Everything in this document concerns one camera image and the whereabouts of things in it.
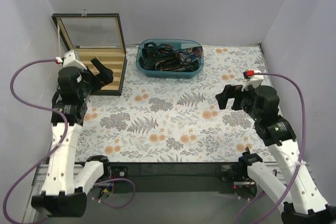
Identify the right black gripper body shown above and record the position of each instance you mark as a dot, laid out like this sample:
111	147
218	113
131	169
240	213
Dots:
237	99

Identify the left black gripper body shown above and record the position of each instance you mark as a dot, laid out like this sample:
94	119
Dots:
92	79

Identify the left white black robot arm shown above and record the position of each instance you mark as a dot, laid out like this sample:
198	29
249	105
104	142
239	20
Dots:
63	193

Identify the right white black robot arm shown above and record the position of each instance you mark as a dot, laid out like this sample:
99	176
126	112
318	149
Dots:
300	200

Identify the pile of dark ties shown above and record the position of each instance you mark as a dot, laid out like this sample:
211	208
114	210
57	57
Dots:
162	58

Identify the black compartment display box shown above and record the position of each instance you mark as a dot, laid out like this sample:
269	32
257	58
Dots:
96	36

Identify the blue floral tie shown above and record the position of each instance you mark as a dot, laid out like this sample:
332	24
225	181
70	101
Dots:
189	55

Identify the teal plastic bin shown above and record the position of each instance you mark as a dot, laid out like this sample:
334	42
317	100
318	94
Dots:
177	44

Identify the floral patterned table mat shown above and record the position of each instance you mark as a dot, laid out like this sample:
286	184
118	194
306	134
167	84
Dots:
172	120

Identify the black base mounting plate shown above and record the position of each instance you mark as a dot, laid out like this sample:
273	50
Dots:
172	177

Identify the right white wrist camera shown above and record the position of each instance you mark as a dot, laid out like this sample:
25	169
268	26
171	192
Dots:
253	78

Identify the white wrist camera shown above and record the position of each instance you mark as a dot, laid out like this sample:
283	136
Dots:
253	78
70	59

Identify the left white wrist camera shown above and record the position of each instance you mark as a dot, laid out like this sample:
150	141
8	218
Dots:
70	59

